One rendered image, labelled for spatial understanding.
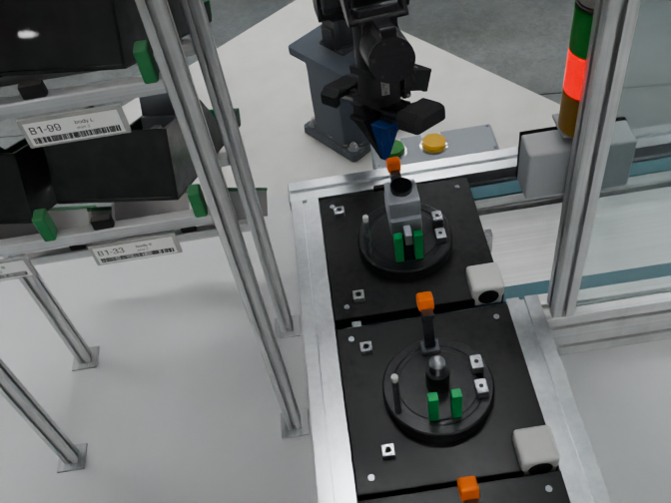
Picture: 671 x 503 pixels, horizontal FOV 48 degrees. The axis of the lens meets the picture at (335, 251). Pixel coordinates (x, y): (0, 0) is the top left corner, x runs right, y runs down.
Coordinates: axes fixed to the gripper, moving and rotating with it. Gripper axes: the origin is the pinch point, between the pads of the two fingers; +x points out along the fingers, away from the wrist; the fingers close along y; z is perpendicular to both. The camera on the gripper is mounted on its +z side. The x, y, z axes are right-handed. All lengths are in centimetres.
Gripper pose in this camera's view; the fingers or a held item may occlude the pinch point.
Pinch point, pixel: (382, 137)
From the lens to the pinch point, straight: 107.7
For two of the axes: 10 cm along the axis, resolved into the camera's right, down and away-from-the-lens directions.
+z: 7.1, -4.7, 5.2
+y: -7.0, -3.5, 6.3
